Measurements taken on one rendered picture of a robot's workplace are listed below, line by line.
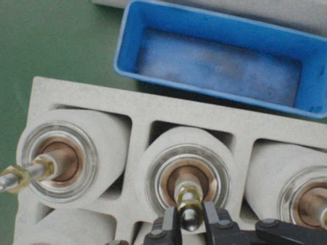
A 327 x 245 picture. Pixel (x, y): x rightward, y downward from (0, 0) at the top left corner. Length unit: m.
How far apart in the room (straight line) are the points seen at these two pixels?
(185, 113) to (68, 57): 0.29
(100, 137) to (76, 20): 0.33
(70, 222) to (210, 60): 0.34
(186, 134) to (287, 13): 0.23
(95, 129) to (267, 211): 0.17
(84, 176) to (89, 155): 0.02
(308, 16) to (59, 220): 0.38
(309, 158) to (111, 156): 0.18
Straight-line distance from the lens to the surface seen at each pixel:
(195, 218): 0.17
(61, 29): 0.57
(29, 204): 0.39
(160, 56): 0.51
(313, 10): 0.40
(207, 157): 0.25
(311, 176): 0.28
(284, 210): 0.28
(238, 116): 0.33
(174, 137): 0.26
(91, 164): 0.26
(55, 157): 0.25
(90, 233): 0.33
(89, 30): 0.55
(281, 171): 0.28
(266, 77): 0.52
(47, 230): 0.31
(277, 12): 0.42
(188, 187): 0.22
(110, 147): 0.27
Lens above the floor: 0.50
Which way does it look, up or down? 86 degrees down
